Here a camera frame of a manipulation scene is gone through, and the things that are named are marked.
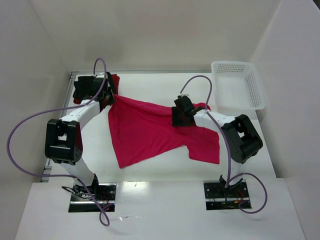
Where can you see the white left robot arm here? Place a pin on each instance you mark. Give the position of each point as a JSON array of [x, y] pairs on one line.
[[63, 143]]

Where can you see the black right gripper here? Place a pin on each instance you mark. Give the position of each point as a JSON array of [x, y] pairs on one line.
[[178, 119]]

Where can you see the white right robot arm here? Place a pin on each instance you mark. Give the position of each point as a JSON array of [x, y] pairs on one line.
[[241, 139]]

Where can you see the black folded t shirt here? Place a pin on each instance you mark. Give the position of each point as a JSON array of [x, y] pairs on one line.
[[83, 87]]

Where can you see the pink t shirt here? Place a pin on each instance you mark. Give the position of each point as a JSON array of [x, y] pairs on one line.
[[142, 130]]

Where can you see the white plastic basket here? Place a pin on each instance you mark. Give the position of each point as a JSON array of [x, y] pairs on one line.
[[237, 86]]

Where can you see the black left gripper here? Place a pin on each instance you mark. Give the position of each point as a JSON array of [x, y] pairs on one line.
[[109, 93]]

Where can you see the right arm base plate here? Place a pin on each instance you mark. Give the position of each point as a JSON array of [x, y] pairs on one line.
[[216, 198]]

